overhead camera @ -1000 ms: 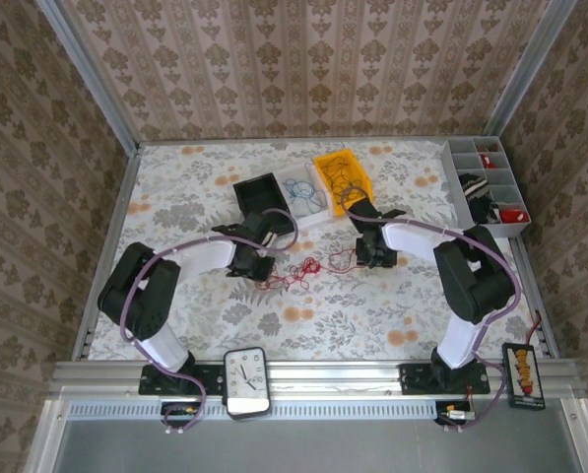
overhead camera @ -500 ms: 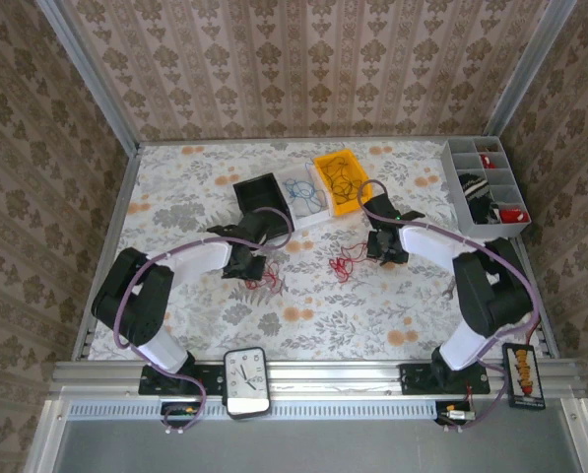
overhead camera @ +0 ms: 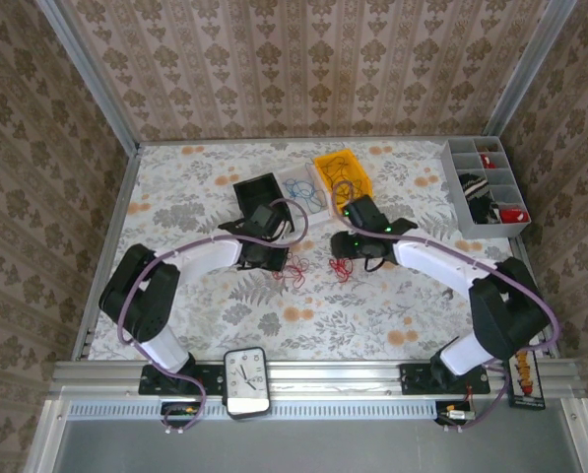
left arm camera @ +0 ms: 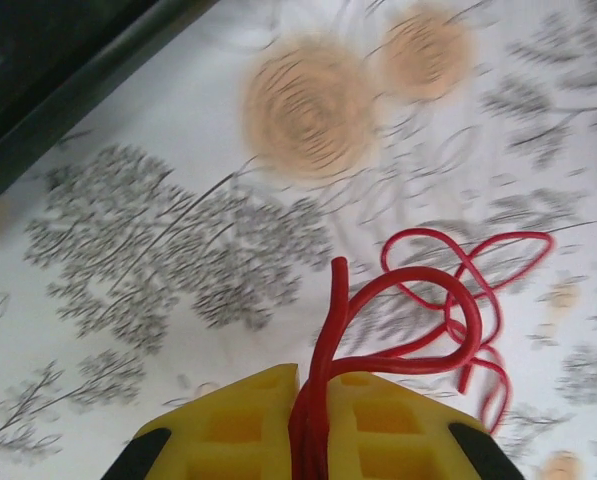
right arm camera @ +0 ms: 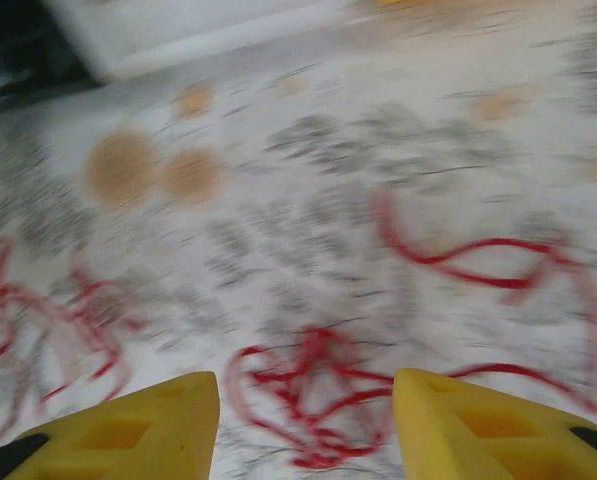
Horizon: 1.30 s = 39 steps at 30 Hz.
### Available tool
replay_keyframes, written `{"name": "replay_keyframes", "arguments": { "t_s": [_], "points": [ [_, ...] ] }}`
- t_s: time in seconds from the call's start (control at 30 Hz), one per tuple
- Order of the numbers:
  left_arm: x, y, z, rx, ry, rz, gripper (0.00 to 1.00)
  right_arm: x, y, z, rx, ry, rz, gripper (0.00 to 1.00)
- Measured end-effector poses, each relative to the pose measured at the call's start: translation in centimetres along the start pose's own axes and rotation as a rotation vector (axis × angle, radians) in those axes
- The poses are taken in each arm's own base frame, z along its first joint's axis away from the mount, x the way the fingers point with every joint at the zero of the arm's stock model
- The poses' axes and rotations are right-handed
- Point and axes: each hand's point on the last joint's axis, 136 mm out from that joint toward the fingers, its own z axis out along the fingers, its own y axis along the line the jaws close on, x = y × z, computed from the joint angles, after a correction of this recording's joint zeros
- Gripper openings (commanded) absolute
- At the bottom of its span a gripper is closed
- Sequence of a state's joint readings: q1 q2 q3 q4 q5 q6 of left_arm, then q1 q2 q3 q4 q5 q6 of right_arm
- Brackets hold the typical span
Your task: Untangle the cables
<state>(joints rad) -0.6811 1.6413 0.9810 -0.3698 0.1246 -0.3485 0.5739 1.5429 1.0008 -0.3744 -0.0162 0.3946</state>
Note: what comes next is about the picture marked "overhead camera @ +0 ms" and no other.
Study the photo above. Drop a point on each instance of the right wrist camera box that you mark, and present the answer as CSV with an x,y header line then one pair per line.
x,y
365,212

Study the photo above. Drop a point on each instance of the grey compartment organizer tray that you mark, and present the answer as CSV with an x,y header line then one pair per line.
x,y
471,217

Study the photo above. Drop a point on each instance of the white rectangular analog clock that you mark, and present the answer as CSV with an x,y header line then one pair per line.
x,y
244,374

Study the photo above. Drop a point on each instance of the grey metal panel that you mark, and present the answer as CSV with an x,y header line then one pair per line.
x,y
323,448

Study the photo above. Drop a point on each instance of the aluminium frame cross rail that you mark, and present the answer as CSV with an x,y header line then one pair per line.
x,y
333,377

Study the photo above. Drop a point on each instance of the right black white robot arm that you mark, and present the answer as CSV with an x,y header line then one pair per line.
x,y
500,315

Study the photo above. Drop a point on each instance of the floral tablecloth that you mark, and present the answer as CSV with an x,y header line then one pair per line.
x,y
347,315

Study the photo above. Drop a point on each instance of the aluminium side rail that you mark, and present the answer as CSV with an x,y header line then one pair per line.
x,y
118,207
520,249

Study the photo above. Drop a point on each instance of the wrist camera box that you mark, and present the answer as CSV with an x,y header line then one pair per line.
x,y
264,217
365,212

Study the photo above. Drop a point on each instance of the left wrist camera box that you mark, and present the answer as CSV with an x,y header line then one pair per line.
x,y
264,217

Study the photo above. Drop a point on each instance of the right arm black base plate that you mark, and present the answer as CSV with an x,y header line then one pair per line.
x,y
416,379

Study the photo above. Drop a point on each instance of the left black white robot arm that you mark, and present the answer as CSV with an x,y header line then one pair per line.
x,y
136,295

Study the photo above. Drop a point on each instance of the black plastic bin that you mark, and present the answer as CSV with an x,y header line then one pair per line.
x,y
254,189

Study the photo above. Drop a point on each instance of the yellow plastic bin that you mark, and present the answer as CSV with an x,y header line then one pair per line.
x,y
355,170

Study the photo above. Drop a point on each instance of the aluminium upright frame post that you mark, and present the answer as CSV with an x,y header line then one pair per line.
x,y
530,69
91,74

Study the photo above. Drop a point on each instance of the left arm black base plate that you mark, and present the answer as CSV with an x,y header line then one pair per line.
x,y
210,377

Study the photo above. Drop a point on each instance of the black board with yellow connectors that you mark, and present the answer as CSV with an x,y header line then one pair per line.
x,y
527,386

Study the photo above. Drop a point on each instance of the white plastic bin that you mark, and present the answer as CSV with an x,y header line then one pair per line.
x,y
318,214

